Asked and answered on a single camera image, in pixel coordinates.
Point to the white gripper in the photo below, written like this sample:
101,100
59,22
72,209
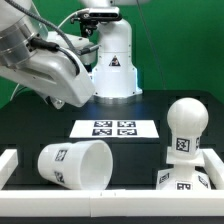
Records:
54,75

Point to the white lamp shade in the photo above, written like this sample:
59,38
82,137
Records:
85,165

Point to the white lamp bulb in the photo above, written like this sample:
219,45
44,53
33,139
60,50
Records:
187,118

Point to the white lamp base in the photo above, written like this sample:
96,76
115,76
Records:
183,174

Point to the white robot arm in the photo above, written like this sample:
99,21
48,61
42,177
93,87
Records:
23,32

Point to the white marker sheet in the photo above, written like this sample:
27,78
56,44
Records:
114,129

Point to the white left fence rail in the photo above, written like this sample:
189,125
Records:
8,163

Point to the white fence rail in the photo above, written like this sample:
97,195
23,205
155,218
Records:
8,163
110,203
214,167

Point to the black camera stand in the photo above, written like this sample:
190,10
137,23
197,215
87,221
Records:
89,49

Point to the black depth camera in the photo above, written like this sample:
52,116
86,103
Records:
100,14

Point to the white front fence rail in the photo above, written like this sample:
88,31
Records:
110,203

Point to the white right fence rail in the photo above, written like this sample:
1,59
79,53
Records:
214,167

